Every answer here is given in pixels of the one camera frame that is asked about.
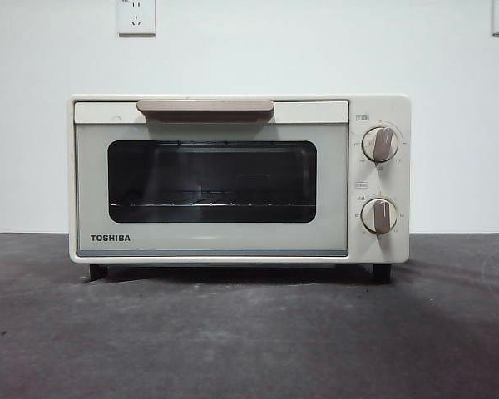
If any glass oven door with handle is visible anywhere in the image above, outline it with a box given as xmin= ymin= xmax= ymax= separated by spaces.
xmin=73 ymin=99 xmax=350 ymax=258

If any cream Toshiba toaster oven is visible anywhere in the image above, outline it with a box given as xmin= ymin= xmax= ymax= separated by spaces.
xmin=69 ymin=93 xmax=412 ymax=285

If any cream timer knob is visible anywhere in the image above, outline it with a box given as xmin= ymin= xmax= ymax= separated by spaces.
xmin=361 ymin=197 xmax=399 ymax=234

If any cream temperature knob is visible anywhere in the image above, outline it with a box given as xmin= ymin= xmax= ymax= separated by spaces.
xmin=361 ymin=126 xmax=402 ymax=163

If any metal wire oven rack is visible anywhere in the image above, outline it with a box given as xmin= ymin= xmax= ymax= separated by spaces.
xmin=110 ymin=189 xmax=315 ymax=209

